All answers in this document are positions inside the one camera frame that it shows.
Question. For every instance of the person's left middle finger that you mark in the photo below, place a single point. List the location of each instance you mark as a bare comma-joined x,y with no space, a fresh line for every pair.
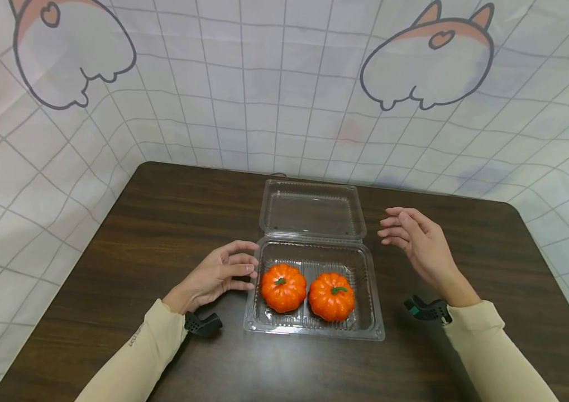
242,269

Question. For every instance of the person's right forearm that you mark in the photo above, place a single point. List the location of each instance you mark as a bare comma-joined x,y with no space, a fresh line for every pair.
490,352

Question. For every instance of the person's right ring finger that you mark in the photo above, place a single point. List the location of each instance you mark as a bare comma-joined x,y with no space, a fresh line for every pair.
389,231

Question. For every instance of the person's right middle finger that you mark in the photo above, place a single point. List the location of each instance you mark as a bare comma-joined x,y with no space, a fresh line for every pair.
390,221

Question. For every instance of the person's right hand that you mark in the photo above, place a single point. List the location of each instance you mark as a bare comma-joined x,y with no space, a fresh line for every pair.
427,245

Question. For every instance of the person's left index finger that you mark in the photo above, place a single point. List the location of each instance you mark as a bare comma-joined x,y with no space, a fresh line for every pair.
243,258

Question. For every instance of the person's right thumb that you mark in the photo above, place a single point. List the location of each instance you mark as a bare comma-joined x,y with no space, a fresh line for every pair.
414,226

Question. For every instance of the person's left ring finger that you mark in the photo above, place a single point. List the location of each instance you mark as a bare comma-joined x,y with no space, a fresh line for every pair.
240,285

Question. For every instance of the clear plastic clamshell container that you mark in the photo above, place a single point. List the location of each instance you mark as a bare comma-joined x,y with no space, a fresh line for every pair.
314,262

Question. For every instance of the person's right index finger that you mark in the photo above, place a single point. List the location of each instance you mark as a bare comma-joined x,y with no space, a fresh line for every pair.
404,211

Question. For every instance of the black wrist band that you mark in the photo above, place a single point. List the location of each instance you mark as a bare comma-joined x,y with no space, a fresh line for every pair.
203,323
426,310

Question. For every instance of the person's left forearm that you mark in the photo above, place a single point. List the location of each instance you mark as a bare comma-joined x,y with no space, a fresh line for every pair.
136,352

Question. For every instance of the person's right little finger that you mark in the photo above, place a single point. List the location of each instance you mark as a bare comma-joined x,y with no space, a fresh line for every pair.
394,242

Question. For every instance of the person's left thumb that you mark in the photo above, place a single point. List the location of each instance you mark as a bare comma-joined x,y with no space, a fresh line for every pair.
238,246

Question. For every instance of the person's left hand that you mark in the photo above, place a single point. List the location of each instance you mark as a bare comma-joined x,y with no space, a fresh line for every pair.
209,279

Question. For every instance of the orange toy pumpkin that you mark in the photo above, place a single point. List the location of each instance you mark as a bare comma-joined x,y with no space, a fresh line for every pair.
331,296
283,287

